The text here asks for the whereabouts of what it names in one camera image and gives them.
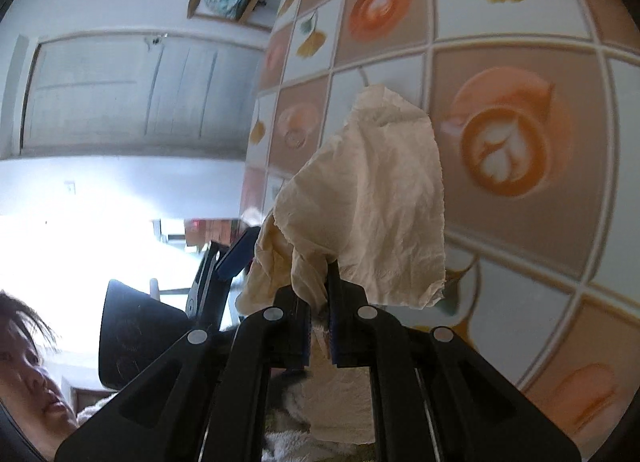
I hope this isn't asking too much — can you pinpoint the person's head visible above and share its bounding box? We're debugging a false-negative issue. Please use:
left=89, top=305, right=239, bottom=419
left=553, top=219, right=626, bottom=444
left=1, top=293, right=78, bottom=461

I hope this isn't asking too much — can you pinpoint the white door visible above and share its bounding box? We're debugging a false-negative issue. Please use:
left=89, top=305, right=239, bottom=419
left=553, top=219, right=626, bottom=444
left=18, top=32, right=264, bottom=160

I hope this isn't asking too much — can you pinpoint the patterned tablecloth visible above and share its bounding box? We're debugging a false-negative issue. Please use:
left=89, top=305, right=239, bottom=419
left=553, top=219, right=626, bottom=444
left=241, top=0, right=639, bottom=459

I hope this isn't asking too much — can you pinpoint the beige paper napkin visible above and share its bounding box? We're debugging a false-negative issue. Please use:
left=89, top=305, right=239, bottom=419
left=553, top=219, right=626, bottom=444
left=234, top=84, right=447, bottom=447

